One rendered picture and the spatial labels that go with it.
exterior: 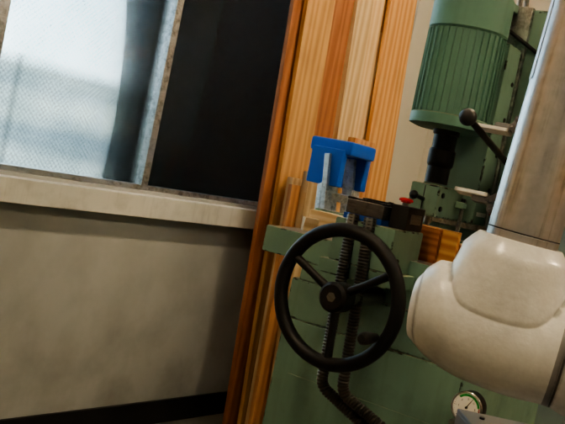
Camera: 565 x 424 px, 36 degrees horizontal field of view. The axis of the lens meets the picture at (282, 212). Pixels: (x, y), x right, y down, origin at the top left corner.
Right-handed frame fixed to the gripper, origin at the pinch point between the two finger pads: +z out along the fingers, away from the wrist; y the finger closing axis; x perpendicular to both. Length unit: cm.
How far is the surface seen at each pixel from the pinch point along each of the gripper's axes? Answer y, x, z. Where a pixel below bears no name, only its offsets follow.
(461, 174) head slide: 3.3, -24.7, 12.0
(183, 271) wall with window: -34, -98, 137
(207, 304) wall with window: -42, -118, 136
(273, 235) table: -24.7, -5.6, 42.8
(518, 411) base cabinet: -44, -53, -9
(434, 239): -15.7, -10.8, 7.2
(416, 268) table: -23.5, -5.4, 6.5
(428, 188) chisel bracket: -4.5, -12.7, 13.1
